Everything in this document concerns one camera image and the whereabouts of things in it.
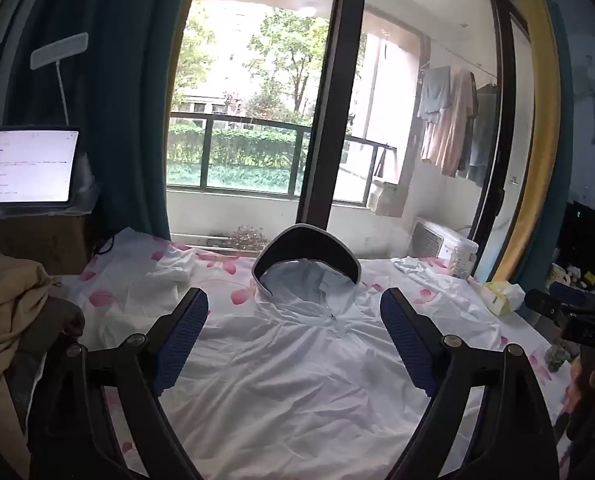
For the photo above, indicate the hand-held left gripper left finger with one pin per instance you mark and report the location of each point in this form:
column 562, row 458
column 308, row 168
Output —
column 182, row 340

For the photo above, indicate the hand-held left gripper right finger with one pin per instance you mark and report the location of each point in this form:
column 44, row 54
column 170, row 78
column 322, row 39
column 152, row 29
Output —
column 407, row 340

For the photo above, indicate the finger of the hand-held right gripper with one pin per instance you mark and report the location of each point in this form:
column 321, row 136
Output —
column 572, row 292
column 542, row 301

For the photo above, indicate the white hooded jacket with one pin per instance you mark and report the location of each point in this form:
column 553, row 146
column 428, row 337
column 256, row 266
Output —
column 287, row 370

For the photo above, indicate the yellow tissue pack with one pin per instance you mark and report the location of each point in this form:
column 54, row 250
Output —
column 500, row 297

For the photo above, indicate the small dark object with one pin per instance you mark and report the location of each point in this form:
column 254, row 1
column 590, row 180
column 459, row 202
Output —
column 558, row 357

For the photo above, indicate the black device box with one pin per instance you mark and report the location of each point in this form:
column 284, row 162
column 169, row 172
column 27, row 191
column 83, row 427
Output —
column 585, row 240

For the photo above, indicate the clear plastic jar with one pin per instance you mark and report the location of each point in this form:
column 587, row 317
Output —
column 462, row 262

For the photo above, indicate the pink floral bed sheet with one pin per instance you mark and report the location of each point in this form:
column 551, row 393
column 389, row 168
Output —
column 127, row 257

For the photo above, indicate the white appliance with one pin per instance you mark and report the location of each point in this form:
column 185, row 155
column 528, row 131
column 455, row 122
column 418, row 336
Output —
column 442, row 240

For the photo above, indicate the dried potted plant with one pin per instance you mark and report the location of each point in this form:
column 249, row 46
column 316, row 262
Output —
column 247, row 239

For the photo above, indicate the balcony cardboard box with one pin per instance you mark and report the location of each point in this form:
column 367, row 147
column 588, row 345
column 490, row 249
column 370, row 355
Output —
column 385, row 195

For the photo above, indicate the brown cardboard box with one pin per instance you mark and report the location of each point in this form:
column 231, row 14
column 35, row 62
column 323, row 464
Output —
column 37, row 240

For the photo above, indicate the beige cloth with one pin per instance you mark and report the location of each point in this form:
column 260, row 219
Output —
column 7, row 300

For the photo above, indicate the hanging dark grey garment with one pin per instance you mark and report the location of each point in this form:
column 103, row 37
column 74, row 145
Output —
column 485, row 130

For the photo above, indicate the yellow window trim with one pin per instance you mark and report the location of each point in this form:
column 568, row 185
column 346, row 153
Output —
column 545, row 110

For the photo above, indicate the green balcony railing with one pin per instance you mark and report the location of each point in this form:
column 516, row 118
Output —
column 208, row 155

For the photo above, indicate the hanging pink garment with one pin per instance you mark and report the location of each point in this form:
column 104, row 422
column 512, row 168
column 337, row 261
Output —
column 452, row 130

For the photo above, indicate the tablet with lit screen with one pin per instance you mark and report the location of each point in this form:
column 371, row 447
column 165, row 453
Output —
column 27, row 165

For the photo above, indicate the hanging blue garment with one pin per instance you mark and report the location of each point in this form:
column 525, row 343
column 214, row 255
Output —
column 435, row 92

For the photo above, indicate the teal curtain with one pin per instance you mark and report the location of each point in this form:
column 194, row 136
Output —
column 127, row 85

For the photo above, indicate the white bar lamp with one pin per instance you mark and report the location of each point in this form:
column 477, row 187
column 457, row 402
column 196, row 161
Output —
column 59, row 50

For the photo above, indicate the dark sliding door frame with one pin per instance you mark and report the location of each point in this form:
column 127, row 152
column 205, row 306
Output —
column 332, row 110

